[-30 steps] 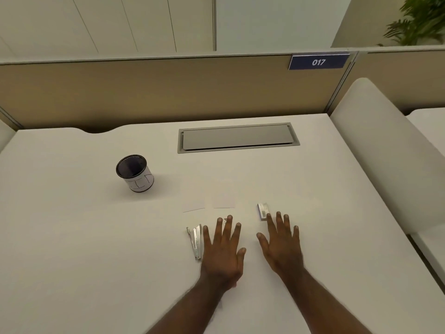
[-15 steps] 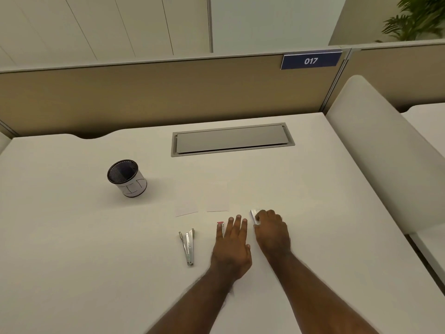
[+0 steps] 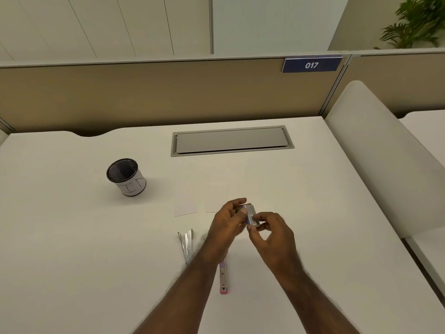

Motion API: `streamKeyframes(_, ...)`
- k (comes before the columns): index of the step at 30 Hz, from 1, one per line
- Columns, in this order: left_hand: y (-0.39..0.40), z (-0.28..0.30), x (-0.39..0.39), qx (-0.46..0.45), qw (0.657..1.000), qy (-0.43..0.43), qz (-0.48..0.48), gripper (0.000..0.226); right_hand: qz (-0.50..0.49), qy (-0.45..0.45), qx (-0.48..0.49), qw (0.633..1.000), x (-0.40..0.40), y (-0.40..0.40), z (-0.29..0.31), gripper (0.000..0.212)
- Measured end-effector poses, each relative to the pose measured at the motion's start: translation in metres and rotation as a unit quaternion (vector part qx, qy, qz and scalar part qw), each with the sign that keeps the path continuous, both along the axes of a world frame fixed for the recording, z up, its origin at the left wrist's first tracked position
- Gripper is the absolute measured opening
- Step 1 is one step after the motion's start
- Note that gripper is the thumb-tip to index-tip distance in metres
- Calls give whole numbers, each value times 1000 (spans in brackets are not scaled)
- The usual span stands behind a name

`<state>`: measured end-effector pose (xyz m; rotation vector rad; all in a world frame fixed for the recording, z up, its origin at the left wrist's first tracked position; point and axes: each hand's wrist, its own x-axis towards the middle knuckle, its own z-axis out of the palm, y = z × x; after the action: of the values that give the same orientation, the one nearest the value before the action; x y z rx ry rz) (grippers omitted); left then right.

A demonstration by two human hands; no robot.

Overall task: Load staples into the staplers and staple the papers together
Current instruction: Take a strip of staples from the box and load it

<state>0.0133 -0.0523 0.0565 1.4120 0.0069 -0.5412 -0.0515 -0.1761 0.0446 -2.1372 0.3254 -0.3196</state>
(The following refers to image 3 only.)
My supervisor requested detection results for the person's right hand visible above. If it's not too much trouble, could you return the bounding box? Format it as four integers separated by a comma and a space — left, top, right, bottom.
247, 211, 306, 281

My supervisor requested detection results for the person's left hand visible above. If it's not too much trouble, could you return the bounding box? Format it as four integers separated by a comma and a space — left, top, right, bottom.
203, 197, 249, 261

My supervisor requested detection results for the white paper sheet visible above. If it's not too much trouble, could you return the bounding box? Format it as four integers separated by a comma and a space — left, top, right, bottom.
172, 186, 198, 218
205, 183, 229, 213

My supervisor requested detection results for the small box of staples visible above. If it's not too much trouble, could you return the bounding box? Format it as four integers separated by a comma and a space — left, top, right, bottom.
240, 204, 261, 227

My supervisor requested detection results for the white metal stapler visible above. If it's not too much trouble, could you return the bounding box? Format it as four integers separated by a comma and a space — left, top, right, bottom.
177, 228, 195, 265

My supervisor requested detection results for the pink metal stapler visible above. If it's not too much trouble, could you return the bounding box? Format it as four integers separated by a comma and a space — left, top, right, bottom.
219, 259, 230, 295

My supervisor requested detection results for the person's left forearm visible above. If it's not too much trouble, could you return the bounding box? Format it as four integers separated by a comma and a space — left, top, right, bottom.
132, 239, 229, 334

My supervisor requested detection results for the person's right forearm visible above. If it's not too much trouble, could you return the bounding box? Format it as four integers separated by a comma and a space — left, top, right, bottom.
276, 264, 362, 334

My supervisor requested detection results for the black mesh pen holder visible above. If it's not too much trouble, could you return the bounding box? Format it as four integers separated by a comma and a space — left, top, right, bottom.
106, 157, 147, 198

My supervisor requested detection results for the white curved desk divider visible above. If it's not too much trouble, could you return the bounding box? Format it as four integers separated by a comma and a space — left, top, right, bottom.
324, 80, 445, 240

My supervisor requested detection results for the long beige partition panel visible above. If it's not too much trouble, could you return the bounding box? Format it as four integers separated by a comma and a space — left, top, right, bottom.
0, 55, 352, 136

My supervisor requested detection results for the blue number sign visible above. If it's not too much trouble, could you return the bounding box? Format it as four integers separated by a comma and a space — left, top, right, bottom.
281, 56, 343, 73

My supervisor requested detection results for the white neighbour desk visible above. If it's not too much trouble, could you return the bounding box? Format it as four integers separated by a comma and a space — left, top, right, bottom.
398, 109, 445, 300

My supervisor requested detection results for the beige side partition panel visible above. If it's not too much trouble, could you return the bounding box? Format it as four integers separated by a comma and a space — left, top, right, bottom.
342, 48, 445, 119

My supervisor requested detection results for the green potted plant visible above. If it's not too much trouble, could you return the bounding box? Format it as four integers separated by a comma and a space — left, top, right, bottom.
374, 0, 445, 50

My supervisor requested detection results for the grey desk cable hatch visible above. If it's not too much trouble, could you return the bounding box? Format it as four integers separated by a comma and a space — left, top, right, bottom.
170, 125, 295, 158

